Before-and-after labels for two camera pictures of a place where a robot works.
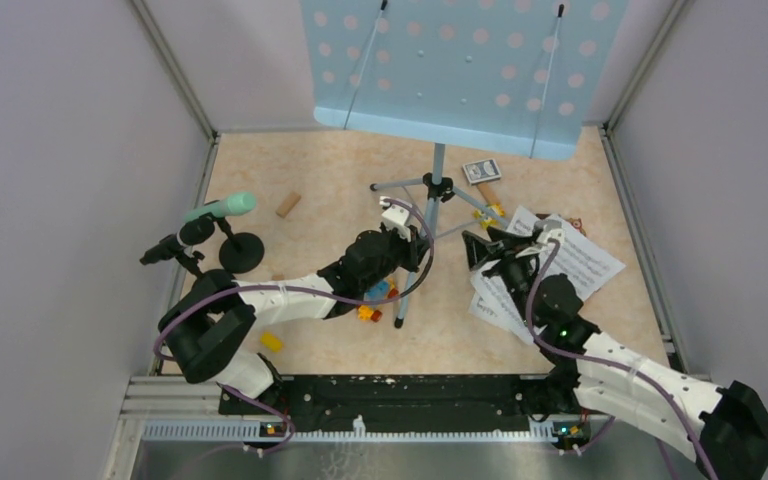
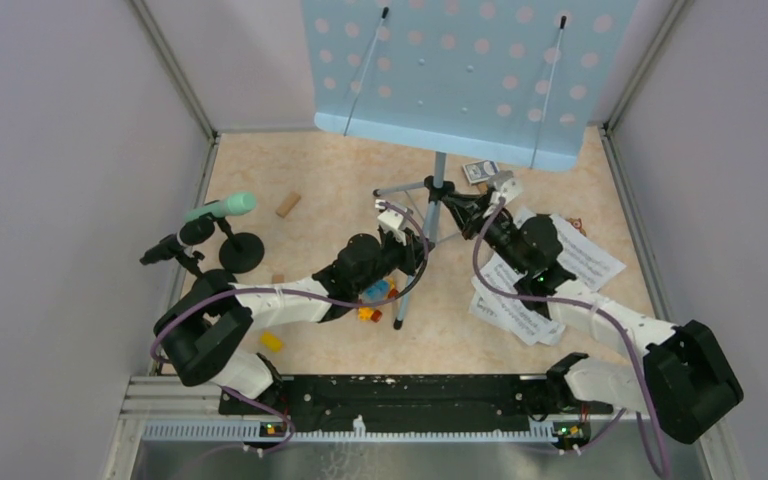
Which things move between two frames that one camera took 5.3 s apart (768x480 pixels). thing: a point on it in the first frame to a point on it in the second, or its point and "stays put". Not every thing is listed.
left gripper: [414, 250] stays put
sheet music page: [494, 306] stays put
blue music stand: [509, 76] stays put
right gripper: [480, 249] to [469, 212]
